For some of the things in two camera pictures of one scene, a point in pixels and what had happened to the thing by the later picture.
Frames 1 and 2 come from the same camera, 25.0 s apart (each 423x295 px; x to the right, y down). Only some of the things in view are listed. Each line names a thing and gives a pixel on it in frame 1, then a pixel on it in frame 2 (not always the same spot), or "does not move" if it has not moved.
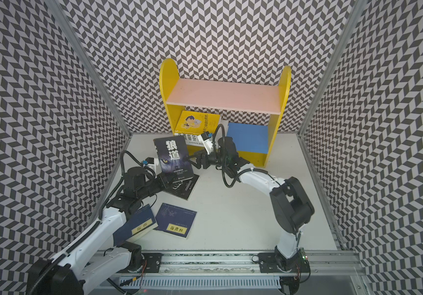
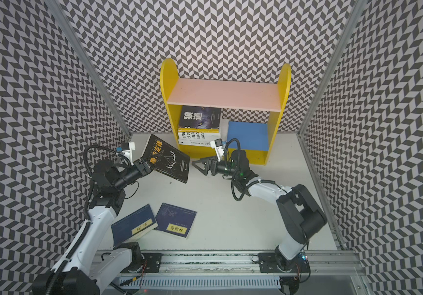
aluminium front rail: (335, 262) does not move
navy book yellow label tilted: (140, 222) does not move
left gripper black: (163, 184) to (142, 167)
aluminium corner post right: (332, 64) does not move
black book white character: (173, 158) to (195, 117)
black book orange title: (184, 188) to (166, 159)
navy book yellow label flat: (174, 220) does not move
